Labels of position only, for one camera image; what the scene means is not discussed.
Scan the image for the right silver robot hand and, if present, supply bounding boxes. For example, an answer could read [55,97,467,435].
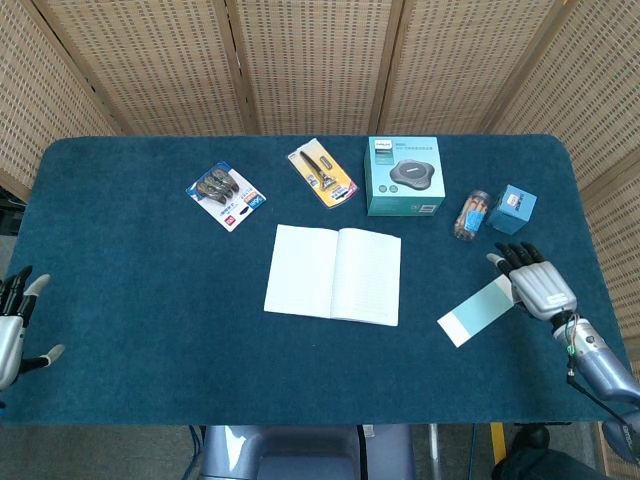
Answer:
[486,241,579,322]

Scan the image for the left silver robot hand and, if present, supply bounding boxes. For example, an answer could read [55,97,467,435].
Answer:
[0,265,66,391]

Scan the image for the light blue bookmark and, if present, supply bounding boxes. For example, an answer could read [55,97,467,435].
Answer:
[436,274,516,349]

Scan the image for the open white lined notebook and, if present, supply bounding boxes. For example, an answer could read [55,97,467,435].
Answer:
[263,223,403,328]

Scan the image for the small blue cardboard box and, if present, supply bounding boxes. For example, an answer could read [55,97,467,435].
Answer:
[485,184,539,236]

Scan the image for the clear jar with sticks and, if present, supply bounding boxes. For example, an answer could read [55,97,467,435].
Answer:
[453,189,493,242]

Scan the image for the black equipment beside screen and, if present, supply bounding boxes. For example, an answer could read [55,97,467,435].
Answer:
[0,187,27,237]

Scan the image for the teal table cloth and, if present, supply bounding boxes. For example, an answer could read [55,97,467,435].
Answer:
[0,133,632,427]

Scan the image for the black rounded object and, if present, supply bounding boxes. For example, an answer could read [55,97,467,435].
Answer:
[492,423,601,480]

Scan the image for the teal speaker box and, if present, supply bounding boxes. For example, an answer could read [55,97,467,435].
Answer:
[363,135,447,218]

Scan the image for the metal table leg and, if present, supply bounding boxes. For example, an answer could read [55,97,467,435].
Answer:
[428,423,444,480]

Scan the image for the yellow razor blister pack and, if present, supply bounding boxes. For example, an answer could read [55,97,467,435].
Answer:
[286,137,360,210]

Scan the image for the white blue clip blister pack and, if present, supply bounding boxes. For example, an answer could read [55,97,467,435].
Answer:
[185,160,268,233]

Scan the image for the blue-grey robot torso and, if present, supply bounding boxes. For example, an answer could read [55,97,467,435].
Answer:
[199,424,416,480]

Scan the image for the woven wooden folding screen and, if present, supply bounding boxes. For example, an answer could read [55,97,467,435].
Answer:
[0,0,640,351]

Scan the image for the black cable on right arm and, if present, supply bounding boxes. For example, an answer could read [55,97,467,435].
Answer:
[565,344,632,424]

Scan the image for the blue cable under table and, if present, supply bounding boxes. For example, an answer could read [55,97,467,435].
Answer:
[186,424,205,480]

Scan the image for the black cable under table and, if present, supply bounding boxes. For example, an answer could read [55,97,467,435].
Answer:
[355,424,371,480]

